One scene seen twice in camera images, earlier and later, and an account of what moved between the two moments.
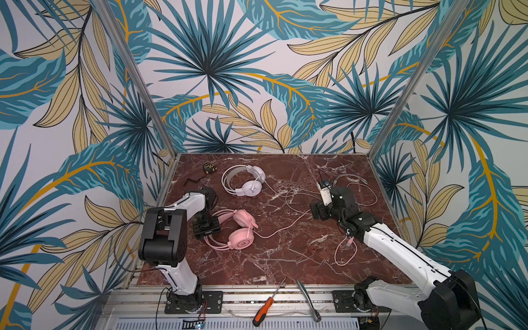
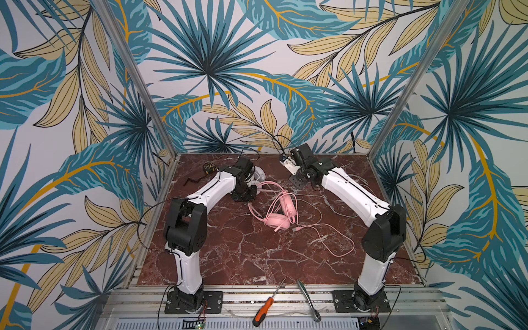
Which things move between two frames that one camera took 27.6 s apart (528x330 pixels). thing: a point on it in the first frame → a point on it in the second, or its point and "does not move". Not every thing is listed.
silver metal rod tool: (317, 316) does not move
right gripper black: (320, 210) → (299, 179)
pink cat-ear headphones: (242, 237) → (280, 220)
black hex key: (190, 179) does not move
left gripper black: (205, 227) → (245, 194)
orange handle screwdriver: (260, 315) does not move
